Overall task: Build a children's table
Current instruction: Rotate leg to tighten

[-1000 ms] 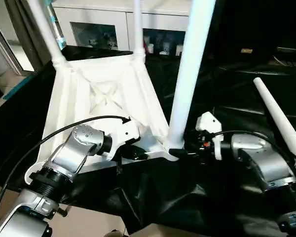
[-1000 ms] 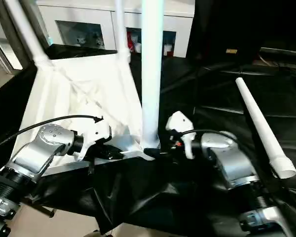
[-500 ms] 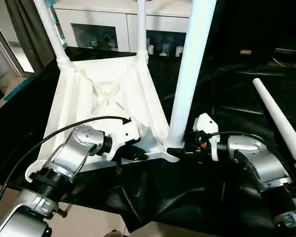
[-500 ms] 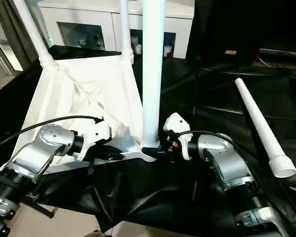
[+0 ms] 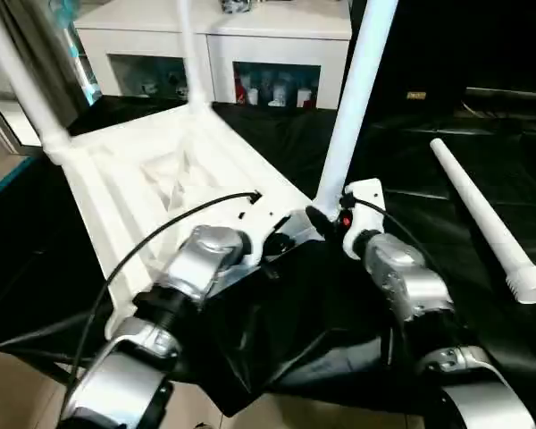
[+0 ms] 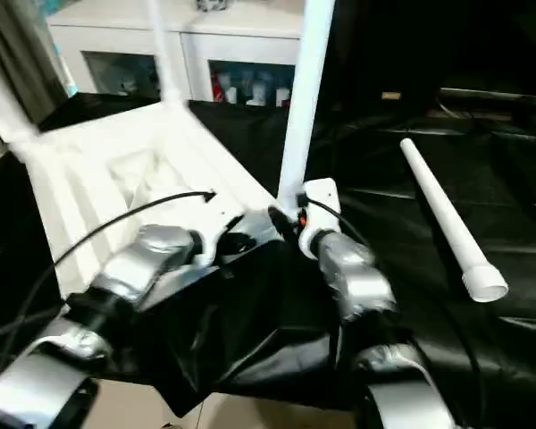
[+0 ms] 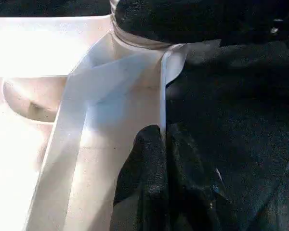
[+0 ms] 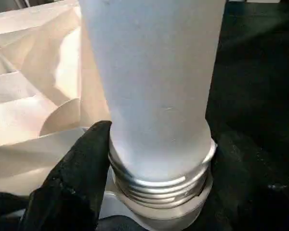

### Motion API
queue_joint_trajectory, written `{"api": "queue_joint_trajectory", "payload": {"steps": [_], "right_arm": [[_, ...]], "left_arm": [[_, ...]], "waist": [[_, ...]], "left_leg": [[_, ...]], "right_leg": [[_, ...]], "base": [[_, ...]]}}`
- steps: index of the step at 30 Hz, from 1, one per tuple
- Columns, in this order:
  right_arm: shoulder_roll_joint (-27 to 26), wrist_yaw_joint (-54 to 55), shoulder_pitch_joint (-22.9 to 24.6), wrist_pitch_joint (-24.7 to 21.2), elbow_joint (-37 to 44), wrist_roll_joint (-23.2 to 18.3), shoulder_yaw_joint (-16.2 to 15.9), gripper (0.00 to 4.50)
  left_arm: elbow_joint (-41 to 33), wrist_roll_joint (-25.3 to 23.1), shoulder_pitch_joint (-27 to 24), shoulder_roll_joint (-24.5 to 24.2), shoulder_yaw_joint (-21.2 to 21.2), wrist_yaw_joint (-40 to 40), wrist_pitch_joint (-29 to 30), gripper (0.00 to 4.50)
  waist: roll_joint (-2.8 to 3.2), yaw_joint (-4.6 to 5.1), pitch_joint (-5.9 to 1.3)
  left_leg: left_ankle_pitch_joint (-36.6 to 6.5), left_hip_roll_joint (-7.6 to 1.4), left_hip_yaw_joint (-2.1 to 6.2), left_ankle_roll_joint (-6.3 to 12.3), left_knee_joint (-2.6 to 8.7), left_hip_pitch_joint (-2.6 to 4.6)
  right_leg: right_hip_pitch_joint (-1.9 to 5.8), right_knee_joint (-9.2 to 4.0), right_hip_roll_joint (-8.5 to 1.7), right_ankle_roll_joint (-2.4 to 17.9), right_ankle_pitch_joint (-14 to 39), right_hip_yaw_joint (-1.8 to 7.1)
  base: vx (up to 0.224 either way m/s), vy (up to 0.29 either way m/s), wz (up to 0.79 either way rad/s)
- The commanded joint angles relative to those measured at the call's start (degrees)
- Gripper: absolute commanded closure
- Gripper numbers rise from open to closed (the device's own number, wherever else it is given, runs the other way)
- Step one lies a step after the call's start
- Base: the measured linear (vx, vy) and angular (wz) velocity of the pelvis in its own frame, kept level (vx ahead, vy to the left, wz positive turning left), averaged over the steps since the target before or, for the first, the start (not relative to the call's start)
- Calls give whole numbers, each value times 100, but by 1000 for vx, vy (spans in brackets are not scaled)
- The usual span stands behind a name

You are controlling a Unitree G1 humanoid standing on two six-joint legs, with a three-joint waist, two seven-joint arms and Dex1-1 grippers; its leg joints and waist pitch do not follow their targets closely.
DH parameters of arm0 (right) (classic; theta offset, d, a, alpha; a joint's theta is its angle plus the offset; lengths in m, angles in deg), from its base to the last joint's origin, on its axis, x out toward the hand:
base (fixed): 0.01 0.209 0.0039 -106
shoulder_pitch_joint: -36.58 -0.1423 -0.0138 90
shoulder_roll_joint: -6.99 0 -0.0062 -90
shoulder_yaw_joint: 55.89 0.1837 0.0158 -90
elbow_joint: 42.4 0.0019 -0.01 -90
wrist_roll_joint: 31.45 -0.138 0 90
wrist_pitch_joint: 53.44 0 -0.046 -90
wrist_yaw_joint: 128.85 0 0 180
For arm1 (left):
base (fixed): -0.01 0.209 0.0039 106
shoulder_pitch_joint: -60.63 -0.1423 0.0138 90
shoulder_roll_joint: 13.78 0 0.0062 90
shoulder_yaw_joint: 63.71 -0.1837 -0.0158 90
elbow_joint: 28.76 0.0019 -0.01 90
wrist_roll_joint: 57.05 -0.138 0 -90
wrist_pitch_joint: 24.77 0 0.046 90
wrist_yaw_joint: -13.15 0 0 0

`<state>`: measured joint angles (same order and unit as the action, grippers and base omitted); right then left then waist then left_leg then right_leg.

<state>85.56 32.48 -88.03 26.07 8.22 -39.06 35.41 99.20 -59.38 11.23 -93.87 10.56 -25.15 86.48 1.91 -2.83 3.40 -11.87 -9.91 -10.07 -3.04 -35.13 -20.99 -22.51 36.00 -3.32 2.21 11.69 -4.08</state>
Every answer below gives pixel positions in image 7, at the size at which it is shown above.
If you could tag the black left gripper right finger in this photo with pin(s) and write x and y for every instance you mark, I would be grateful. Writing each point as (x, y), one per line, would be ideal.
(192, 187)

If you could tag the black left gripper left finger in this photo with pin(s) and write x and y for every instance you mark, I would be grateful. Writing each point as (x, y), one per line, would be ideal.
(139, 180)

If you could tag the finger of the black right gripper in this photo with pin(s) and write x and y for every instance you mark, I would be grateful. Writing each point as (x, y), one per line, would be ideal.
(171, 21)

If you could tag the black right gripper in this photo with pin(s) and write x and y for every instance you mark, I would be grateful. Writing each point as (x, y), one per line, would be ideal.
(260, 24)

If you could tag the white plastic table leg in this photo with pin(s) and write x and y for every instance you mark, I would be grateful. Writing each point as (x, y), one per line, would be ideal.
(139, 41)

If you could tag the white plastic table top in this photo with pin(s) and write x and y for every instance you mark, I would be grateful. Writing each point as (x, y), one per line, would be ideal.
(38, 48)

